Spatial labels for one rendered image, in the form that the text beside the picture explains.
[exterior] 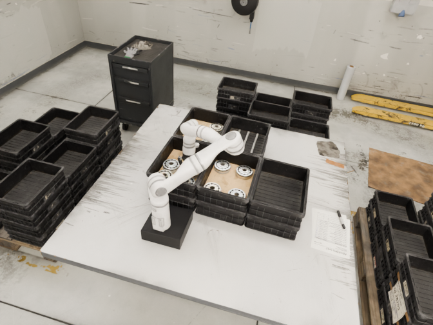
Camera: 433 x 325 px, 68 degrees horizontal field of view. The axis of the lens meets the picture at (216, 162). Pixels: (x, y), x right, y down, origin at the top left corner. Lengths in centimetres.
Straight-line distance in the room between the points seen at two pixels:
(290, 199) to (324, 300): 56
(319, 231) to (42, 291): 188
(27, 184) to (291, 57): 382
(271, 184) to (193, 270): 70
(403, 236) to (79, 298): 231
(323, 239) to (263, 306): 56
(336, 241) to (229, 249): 62
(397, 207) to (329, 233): 119
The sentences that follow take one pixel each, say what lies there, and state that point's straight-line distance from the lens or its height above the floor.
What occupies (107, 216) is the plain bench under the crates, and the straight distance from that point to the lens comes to 196.
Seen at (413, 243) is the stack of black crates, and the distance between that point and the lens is 273.
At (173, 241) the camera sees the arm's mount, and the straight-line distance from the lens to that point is 173.
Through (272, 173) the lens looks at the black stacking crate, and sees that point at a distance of 207.
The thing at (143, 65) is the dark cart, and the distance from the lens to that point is 325.
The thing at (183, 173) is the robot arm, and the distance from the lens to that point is 152.
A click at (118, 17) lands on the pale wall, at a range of 566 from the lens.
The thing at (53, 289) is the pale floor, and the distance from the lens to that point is 261.
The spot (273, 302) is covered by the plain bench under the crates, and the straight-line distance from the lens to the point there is 168.
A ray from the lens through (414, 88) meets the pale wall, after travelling 539.
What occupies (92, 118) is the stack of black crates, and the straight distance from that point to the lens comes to 317.
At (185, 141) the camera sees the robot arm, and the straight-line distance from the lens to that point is 180.
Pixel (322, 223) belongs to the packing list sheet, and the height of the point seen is 70.
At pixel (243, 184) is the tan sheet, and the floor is 83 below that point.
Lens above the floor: 216
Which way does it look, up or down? 40 degrees down
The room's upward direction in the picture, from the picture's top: 6 degrees clockwise
